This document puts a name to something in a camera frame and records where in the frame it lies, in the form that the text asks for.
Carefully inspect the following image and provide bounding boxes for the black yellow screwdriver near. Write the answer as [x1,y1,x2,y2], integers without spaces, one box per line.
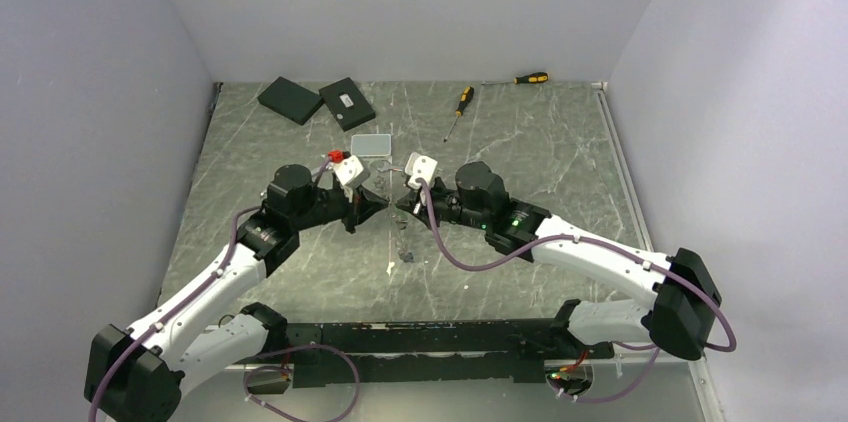
[443,86,475,143]

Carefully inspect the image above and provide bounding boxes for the white network switch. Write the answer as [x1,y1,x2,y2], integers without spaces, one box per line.
[350,133,392,158]

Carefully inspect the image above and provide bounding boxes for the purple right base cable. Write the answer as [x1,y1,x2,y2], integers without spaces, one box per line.
[548,340,664,406]

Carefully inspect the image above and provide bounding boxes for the black flat box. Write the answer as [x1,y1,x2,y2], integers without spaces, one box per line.
[257,77,324,126]

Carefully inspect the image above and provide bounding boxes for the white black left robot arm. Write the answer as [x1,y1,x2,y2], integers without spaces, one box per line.
[84,157,389,421]

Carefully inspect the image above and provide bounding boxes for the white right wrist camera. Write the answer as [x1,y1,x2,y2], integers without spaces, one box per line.
[404,152,438,190]

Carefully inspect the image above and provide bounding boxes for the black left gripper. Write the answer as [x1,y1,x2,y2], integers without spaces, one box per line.
[292,182,388,233]

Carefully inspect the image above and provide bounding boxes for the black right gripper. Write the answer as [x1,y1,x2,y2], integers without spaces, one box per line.
[395,179,490,231]

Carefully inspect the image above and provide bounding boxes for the black yellow screwdriver far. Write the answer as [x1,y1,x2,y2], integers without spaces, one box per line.
[482,72,549,86]

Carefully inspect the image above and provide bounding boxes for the black yellow screwdriver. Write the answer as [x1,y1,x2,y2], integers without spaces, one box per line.
[482,72,549,86]
[443,86,475,143]

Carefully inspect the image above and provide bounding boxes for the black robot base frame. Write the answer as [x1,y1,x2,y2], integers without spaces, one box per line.
[260,303,614,388]

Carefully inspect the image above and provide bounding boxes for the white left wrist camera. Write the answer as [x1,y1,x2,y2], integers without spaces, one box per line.
[331,155,370,189]

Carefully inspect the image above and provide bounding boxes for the silver right wrench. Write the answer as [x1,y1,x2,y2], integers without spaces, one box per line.
[375,160,406,173]

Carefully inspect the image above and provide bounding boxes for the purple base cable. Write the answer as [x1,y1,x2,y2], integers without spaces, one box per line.
[242,344,361,422]
[548,340,664,406]

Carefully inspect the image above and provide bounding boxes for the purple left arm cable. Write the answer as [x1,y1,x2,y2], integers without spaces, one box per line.
[87,157,336,422]

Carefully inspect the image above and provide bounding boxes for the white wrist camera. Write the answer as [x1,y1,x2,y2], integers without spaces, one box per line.
[331,155,370,189]
[404,152,438,190]

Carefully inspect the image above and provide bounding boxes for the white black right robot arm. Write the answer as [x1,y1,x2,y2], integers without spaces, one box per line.
[396,153,738,361]

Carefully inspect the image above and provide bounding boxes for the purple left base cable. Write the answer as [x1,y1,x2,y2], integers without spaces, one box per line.
[242,344,361,422]

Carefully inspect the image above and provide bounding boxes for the black box with label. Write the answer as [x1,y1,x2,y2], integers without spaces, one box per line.
[319,77,376,132]

